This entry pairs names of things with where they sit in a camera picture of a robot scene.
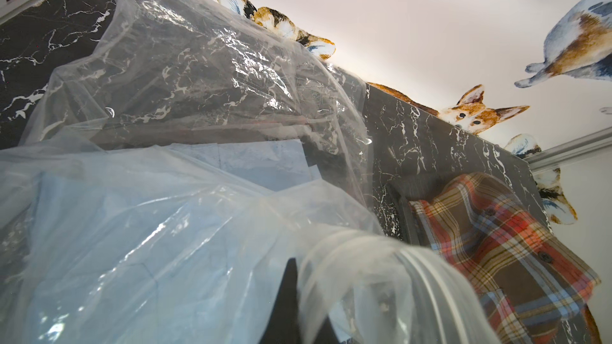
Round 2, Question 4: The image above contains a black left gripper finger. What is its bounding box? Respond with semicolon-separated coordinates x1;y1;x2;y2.
257;257;340;344

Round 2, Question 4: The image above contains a clear plastic vacuum bag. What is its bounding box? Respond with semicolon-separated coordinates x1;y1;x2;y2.
1;0;497;343

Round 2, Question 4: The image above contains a red plaid shirt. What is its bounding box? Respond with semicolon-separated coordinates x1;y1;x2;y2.
408;173;601;343

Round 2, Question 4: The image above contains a light blue folded shirt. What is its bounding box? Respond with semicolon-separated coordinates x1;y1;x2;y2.
5;143;355;343

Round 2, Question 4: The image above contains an aluminium frame post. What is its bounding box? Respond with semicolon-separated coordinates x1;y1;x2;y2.
524;127;611;173

